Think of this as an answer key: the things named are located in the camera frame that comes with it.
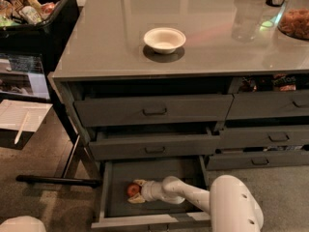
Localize middle right grey drawer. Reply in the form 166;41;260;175
218;125;309;149

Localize middle left grey drawer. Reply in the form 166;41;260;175
89;129;220;160

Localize top right grey drawer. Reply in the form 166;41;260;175
227;90;309;120

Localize black bin of groceries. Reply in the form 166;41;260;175
0;0;79;58

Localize snack packets in drawer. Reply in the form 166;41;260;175
239;73;296;92

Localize bottom right grey drawer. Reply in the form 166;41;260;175
206;150;309;170

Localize white paper bowl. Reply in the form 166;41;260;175
144;27;186;54

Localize glass jar of snacks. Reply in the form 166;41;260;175
278;0;309;40

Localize top left grey drawer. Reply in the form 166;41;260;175
74;95;233;127

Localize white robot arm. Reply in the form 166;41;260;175
126;175;264;232

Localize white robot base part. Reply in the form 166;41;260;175
0;216;46;232

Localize white paper pad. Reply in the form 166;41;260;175
0;100;52;131

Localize open bottom left drawer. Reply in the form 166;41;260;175
91;156;211;232

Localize black floor bar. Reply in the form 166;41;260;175
15;175;102;189

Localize dark side table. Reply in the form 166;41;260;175
0;53;52;149

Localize red apple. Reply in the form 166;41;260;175
126;183;141;197

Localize white pen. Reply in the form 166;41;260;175
14;111;29;145

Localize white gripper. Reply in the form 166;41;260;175
127;179;162;204

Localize grey drawer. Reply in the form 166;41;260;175
218;125;309;149
206;150;309;170
74;95;233;127
89;129;220;160
227;90;309;120

